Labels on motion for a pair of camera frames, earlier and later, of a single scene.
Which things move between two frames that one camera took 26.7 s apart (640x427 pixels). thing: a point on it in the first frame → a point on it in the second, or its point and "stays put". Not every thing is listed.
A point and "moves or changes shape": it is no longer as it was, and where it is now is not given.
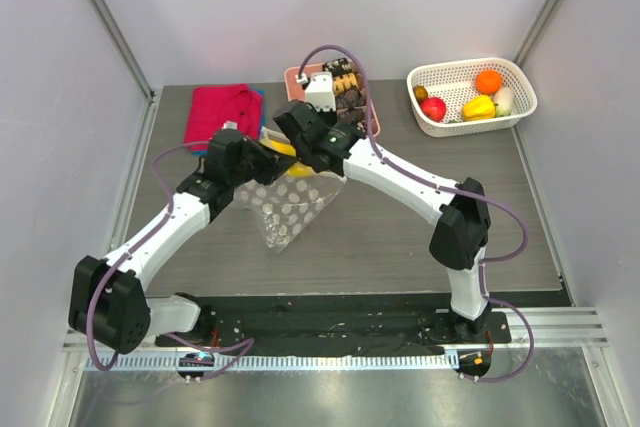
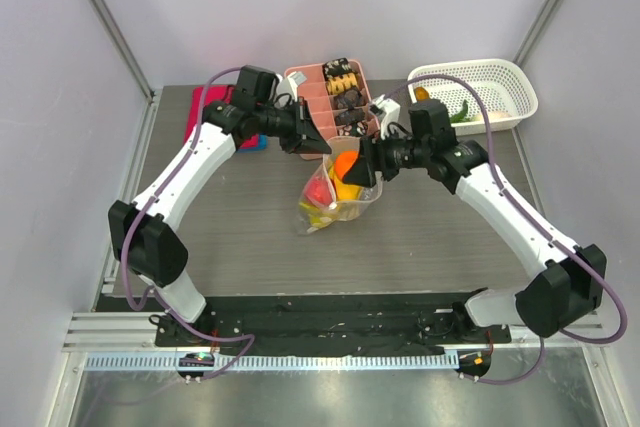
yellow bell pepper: x=481 y=107 → x=346 y=191
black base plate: x=341 y=325 stays put
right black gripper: x=292 y=122 → x=375 y=161
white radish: x=504 y=102 → x=492 y=116
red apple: x=433 y=108 moves or changes shape
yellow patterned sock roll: x=345 y=82 stays put
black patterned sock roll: x=338 y=67 stays put
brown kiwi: x=420 y=93 stays put
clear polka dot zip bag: x=285 y=207 moves or changes shape
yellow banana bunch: x=295 y=169 → x=318 y=216
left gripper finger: x=282 y=163 → x=309 y=137
